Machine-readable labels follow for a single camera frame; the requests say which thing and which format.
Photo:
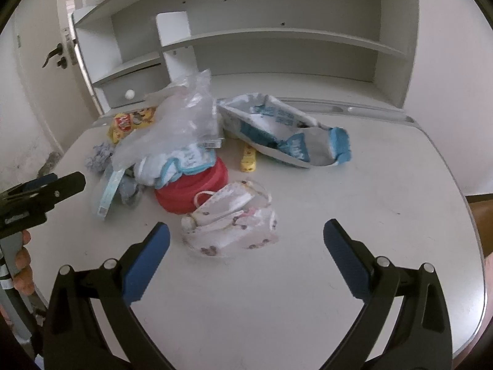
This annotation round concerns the yellow snack box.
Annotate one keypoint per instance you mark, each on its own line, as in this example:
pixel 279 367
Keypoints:
pixel 125 123

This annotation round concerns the grey blue wrapper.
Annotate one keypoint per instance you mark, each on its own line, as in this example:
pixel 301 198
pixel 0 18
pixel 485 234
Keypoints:
pixel 129 191

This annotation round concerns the white patterned face mask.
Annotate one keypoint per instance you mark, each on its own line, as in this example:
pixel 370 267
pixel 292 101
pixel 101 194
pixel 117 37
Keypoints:
pixel 236 218

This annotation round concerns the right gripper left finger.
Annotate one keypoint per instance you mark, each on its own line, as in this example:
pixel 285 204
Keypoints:
pixel 72 335

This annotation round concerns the white desk hutch shelf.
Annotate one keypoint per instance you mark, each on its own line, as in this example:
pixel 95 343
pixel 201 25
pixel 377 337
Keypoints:
pixel 353 52

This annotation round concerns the blue white torn paper bag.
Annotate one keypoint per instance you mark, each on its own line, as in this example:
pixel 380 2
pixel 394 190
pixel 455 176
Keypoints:
pixel 283 132

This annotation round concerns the grey drawer with white knob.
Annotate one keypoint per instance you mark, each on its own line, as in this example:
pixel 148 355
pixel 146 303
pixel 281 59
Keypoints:
pixel 132 88

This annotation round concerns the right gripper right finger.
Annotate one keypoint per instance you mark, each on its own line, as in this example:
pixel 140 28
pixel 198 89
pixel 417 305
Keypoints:
pixel 421 336

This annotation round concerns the white door with black handle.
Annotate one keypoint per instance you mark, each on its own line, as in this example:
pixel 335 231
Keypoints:
pixel 49 70

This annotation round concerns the light blue paper strip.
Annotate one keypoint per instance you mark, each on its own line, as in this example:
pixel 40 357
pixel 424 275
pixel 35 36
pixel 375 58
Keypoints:
pixel 105 191

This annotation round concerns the clear plastic bag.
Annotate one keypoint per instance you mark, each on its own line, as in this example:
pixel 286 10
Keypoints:
pixel 186 114

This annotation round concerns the person's left hand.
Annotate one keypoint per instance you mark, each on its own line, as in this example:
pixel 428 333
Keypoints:
pixel 23 281

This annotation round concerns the small yellow plastic piece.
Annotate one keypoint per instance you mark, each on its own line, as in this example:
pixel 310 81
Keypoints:
pixel 248 162

